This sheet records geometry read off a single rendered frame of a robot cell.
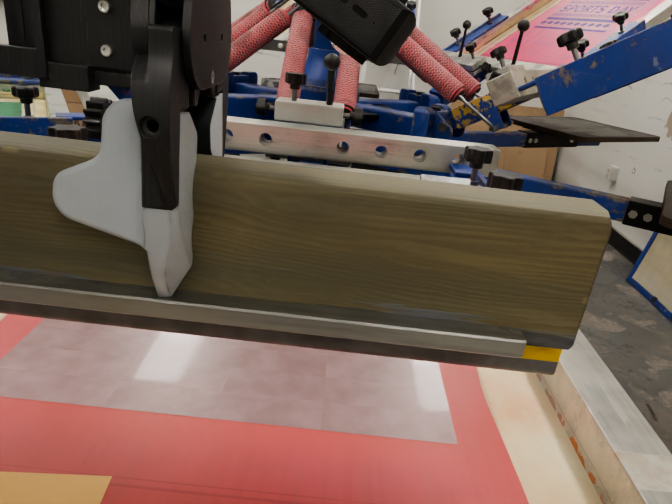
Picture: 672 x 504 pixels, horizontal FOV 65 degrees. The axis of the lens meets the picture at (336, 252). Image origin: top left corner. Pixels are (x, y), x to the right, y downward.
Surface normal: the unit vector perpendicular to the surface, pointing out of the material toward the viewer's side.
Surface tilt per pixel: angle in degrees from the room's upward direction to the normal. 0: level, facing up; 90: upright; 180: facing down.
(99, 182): 83
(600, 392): 0
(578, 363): 0
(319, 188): 64
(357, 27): 90
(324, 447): 0
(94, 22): 90
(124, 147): 83
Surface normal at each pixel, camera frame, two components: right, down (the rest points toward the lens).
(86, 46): -0.04, 0.39
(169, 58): -0.01, 0.14
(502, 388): 0.10, -0.92
